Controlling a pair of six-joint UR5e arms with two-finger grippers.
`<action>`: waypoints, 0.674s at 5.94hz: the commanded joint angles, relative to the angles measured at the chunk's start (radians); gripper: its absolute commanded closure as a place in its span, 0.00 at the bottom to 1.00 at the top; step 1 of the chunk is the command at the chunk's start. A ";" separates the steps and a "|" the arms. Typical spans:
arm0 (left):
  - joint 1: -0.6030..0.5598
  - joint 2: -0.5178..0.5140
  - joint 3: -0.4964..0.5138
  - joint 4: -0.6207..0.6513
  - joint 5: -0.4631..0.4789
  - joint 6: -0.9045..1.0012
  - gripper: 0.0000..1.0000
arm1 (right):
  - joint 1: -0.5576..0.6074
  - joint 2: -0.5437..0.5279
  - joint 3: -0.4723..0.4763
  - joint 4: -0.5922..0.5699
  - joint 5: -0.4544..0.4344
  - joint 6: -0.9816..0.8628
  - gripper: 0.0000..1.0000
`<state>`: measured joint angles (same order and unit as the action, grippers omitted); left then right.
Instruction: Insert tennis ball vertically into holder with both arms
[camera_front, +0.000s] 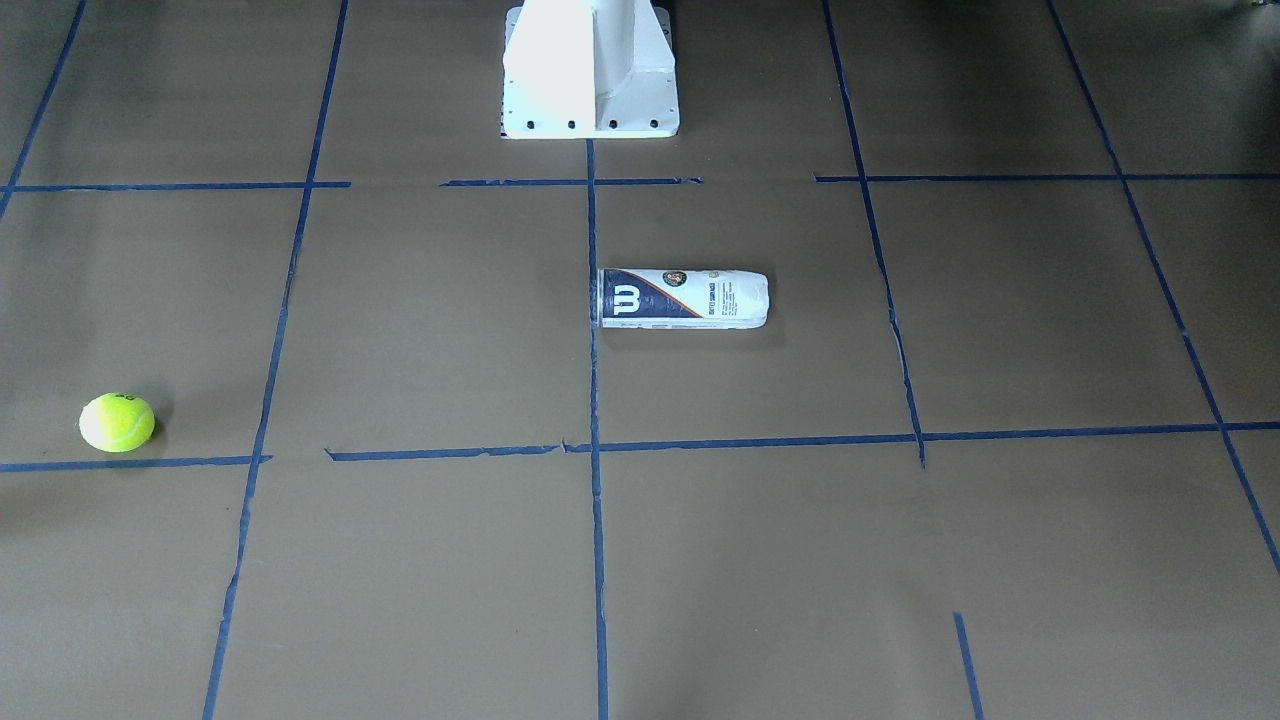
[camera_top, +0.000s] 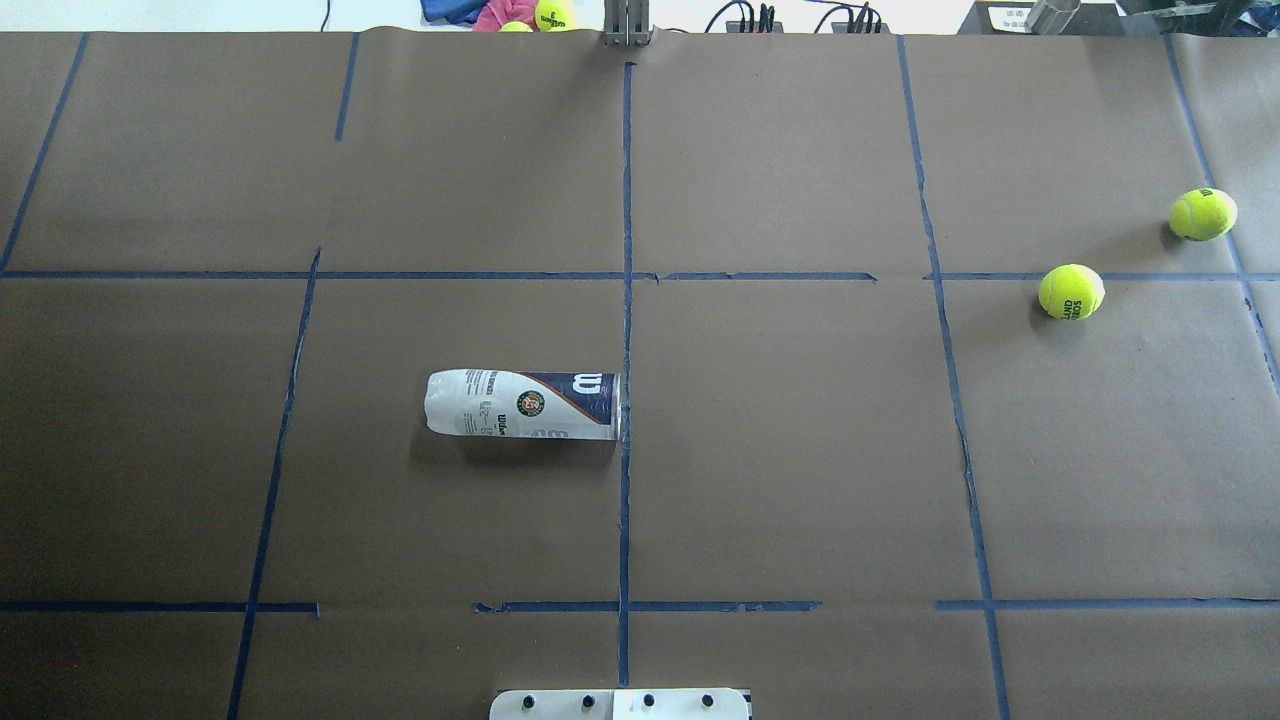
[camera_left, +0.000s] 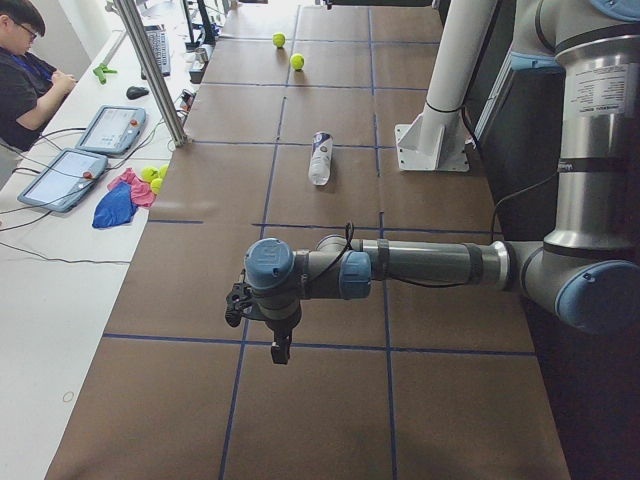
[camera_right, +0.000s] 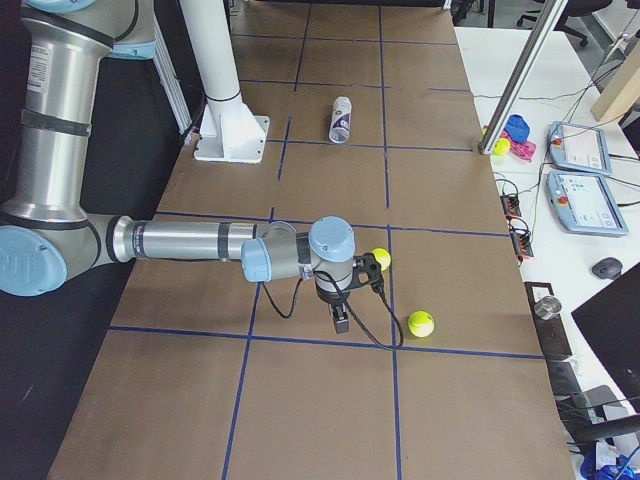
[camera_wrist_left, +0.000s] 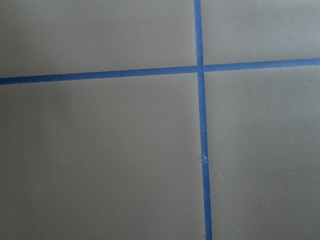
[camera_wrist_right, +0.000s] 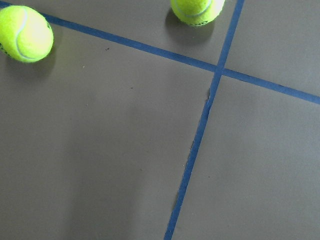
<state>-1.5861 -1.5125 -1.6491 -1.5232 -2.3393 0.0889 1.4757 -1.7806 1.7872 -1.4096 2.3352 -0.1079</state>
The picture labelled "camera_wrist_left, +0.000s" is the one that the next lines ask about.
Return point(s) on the blue tape strip lengthwise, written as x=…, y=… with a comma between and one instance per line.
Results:
x=203, y=119

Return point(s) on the blue tape strip crosswise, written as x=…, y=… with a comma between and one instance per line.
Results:
x=160, y=71

